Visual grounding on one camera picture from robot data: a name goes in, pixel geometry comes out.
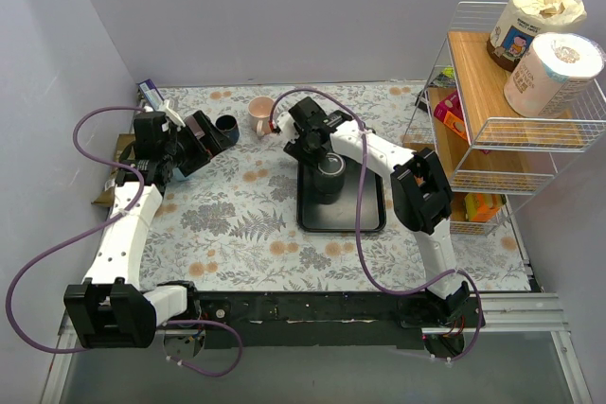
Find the wrapped white toilet roll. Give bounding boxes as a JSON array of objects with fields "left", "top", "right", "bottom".
[{"left": 503, "top": 32, "right": 605, "bottom": 119}]

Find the pink orange box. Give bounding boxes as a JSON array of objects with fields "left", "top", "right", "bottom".
[{"left": 428, "top": 88, "right": 471, "bottom": 147}]

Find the yellow orange box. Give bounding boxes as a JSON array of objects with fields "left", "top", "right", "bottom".
[{"left": 464, "top": 193, "right": 504, "bottom": 222}]

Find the pink mug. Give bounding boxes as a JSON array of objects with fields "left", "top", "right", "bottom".
[{"left": 248, "top": 97, "right": 274, "bottom": 137}]

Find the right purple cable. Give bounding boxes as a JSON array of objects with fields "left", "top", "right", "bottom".
[{"left": 272, "top": 86, "right": 485, "bottom": 363}]

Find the purple cable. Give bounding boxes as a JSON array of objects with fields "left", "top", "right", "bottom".
[
  {"left": 272, "top": 86, "right": 485, "bottom": 363},
  {"left": 5, "top": 105, "right": 243, "bottom": 378}
]

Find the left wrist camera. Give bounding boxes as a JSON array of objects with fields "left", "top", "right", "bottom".
[{"left": 157, "top": 98, "right": 186, "bottom": 128}]

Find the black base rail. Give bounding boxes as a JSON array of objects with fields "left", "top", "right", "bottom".
[{"left": 165, "top": 291, "right": 485, "bottom": 350}]

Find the brown snack bag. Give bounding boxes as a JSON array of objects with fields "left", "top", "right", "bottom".
[{"left": 92, "top": 133, "right": 135, "bottom": 208}]

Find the small purple white box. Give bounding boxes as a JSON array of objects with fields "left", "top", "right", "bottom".
[{"left": 137, "top": 79, "right": 164, "bottom": 111}]

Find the dark grey mug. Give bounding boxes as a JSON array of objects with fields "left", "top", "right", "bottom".
[{"left": 311, "top": 152, "right": 347, "bottom": 204}]

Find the floral table mat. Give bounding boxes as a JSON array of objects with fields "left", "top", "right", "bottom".
[{"left": 101, "top": 84, "right": 534, "bottom": 292}]

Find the wire wooden shelf rack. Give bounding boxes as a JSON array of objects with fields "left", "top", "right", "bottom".
[{"left": 403, "top": 1, "right": 605, "bottom": 235}]

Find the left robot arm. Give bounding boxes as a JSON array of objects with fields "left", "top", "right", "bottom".
[{"left": 63, "top": 108, "right": 232, "bottom": 349}]

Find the brown printed toilet roll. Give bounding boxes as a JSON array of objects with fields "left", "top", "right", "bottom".
[{"left": 486, "top": 0, "right": 587, "bottom": 72}]

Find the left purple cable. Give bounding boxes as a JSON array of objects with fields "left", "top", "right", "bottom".
[{"left": 5, "top": 105, "right": 243, "bottom": 378}]

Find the light blue faceted mug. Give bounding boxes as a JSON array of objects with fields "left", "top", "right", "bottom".
[{"left": 172, "top": 168, "right": 190, "bottom": 182}]

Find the dark blue mug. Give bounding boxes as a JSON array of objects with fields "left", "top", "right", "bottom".
[{"left": 215, "top": 114, "right": 240, "bottom": 145}]

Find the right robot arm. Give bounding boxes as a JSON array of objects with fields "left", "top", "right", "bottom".
[{"left": 271, "top": 97, "right": 471, "bottom": 326}]

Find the purple mug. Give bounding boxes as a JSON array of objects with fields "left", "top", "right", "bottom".
[{"left": 185, "top": 115, "right": 205, "bottom": 138}]

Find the black tray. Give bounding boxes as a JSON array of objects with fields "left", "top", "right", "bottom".
[{"left": 296, "top": 157, "right": 386, "bottom": 233}]

